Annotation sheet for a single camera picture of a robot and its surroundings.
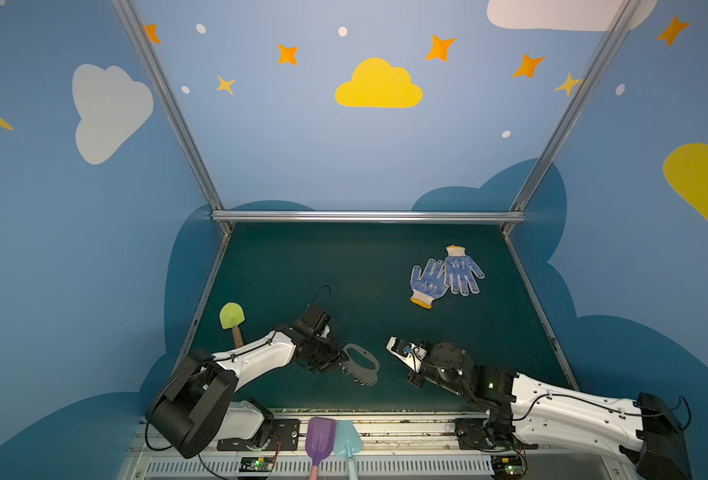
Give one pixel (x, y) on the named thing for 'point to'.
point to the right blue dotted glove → (458, 271)
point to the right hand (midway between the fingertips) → (398, 343)
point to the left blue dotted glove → (428, 284)
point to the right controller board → (508, 467)
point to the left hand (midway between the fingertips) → (351, 362)
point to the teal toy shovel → (348, 440)
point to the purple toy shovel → (320, 438)
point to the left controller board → (256, 464)
